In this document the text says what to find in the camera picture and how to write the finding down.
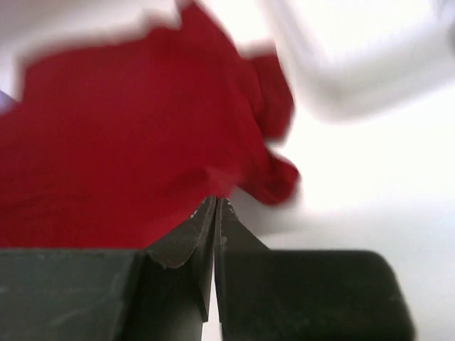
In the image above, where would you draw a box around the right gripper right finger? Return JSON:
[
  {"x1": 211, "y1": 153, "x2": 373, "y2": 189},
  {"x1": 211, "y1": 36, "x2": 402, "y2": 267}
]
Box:
[{"x1": 214, "y1": 198, "x2": 269, "y2": 322}]

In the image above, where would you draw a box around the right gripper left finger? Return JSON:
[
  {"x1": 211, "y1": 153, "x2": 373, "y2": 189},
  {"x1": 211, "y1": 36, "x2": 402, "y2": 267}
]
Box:
[{"x1": 147, "y1": 197, "x2": 216, "y2": 322}]

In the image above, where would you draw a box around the red t shirt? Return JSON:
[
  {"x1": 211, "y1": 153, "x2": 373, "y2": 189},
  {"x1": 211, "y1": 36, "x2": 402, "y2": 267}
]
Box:
[{"x1": 1, "y1": 1, "x2": 299, "y2": 248}]

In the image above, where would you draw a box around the white plastic basket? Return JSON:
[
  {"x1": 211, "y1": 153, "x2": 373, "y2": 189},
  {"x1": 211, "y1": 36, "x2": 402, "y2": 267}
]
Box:
[{"x1": 262, "y1": 1, "x2": 454, "y2": 120}]

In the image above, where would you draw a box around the purple t shirt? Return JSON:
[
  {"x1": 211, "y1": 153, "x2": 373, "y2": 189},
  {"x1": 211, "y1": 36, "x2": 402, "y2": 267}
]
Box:
[{"x1": 0, "y1": 90, "x2": 16, "y2": 114}]

